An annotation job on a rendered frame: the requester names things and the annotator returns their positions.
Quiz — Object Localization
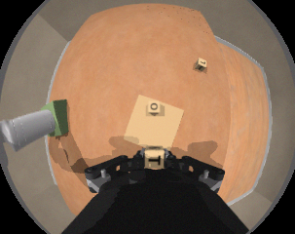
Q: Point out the tan flat mat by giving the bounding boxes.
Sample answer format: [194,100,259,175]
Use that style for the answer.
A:
[124,95,184,151]

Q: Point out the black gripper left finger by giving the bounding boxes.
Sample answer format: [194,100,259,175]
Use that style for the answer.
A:
[84,148,146,193]

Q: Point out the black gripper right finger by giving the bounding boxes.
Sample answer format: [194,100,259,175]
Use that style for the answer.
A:
[164,148,225,193]

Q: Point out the beige letter block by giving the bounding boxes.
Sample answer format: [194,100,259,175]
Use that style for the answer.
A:
[144,145,165,169]
[195,58,206,71]
[148,100,160,113]

